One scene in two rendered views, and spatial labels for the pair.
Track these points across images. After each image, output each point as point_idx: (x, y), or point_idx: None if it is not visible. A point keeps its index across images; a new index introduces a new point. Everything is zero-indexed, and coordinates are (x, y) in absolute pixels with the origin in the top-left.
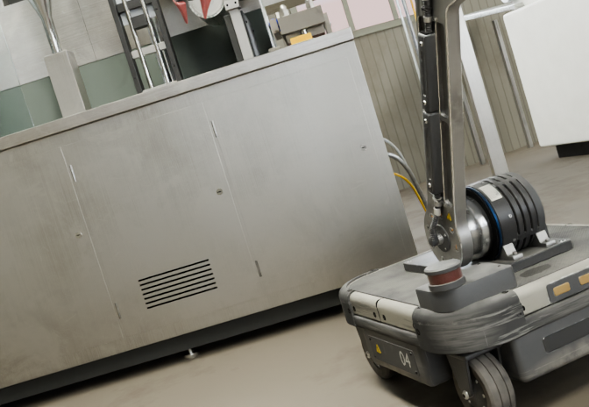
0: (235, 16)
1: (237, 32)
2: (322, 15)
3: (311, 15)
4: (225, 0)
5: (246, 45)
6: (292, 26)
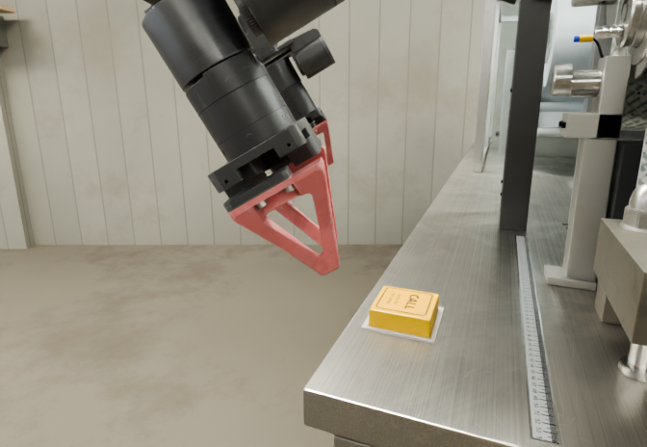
0: (579, 155)
1: (572, 195)
2: (634, 313)
3: (624, 282)
4: (592, 106)
5: (569, 233)
6: (603, 269)
